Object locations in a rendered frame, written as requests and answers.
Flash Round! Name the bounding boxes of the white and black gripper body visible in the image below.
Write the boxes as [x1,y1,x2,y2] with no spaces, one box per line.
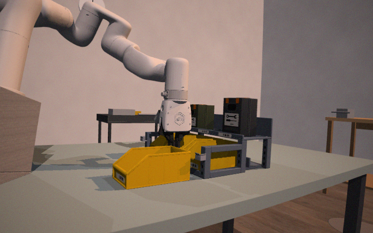
[159,99,191,132]

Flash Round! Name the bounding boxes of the dark grey tool case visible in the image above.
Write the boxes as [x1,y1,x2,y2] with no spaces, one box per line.
[222,98,257,137]

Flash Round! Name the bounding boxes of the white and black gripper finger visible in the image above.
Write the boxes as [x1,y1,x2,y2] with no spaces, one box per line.
[174,131,190,148]
[158,122,175,147]

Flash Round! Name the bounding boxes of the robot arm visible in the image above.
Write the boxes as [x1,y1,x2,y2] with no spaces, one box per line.
[0,0,189,100]

